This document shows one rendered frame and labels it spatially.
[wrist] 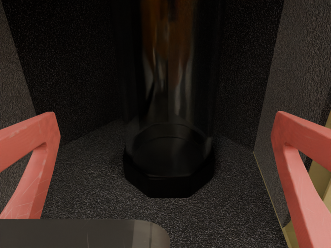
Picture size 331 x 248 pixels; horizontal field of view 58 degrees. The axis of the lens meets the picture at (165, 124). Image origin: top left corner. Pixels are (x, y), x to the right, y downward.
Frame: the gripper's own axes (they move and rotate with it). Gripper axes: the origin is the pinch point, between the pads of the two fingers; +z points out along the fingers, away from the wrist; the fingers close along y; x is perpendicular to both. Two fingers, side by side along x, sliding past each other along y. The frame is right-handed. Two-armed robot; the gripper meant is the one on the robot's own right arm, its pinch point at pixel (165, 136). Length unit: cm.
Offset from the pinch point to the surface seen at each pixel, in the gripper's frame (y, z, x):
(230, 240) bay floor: -5.7, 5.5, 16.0
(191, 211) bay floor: -2.5, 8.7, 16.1
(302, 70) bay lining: -10.5, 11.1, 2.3
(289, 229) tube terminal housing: -11.3, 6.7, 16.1
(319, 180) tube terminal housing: -12.3, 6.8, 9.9
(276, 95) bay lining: -10.5, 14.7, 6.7
